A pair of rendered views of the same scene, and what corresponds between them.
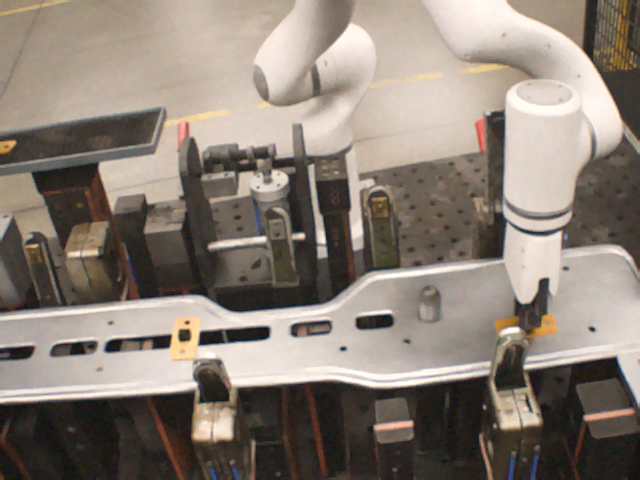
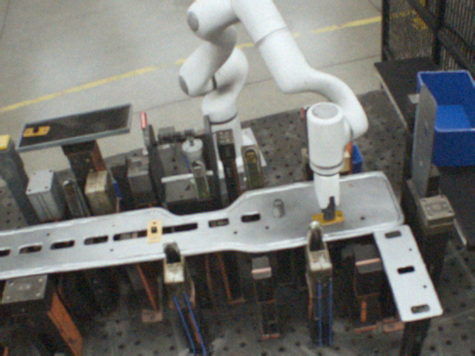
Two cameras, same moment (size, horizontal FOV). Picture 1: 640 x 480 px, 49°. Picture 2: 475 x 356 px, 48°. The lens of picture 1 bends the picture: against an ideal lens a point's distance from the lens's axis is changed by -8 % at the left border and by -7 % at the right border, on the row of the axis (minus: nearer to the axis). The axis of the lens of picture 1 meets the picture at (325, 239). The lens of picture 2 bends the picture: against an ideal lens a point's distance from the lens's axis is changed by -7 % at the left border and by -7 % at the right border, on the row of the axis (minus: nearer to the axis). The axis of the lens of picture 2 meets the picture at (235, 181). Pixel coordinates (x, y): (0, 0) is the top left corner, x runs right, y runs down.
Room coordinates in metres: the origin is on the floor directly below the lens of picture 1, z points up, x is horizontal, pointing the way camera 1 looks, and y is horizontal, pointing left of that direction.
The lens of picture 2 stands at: (-0.33, -0.02, 2.09)
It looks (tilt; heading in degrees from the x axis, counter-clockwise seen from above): 42 degrees down; 0
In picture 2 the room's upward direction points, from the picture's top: 10 degrees counter-clockwise
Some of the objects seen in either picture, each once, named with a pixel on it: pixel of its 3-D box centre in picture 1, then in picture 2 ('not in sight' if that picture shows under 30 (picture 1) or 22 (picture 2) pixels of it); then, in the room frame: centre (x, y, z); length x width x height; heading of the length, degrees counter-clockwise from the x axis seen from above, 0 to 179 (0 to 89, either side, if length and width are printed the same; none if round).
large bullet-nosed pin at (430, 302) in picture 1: (430, 305); (278, 208); (0.75, -0.13, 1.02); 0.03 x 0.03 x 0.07
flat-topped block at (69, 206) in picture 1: (94, 251); (94, 183); (1.10, 0.43, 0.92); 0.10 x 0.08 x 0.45; 88
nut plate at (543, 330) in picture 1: (526, 324); (328, 216); (0.69, -0.25, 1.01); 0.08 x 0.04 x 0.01; 88
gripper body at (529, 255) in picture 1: (534, 245); (327, 179); (0.69, -0.25, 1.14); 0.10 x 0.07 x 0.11; 178
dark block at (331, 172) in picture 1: (342, 273); (234, 190); (0.96, -0.02, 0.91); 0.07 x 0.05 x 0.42; 178
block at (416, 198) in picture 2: not in sight; (411, 229); (0.72, -0.52, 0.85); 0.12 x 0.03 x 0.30; 178
